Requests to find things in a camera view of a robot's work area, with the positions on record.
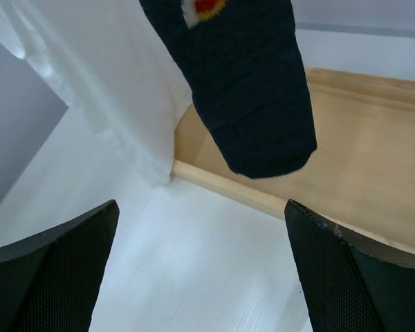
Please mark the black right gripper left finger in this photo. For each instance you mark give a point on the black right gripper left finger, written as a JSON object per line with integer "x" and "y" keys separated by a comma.
{"x": 50, "y": 281}

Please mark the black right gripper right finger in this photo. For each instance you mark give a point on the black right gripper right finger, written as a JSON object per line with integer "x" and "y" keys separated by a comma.
{"x": 350, "y": 282}

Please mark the dark navy sock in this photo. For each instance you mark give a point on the dark navy sock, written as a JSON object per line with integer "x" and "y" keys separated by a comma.
{"x": 243, "y": 65}

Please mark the wooden clothes rack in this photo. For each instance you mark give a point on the wooden clothes rack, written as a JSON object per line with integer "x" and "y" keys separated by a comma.
{"x": 362, "y": 175}

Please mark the white hanging cloth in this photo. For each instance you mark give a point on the white hanging cloth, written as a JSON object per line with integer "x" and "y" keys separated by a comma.
{"x": 104, "y": 59}

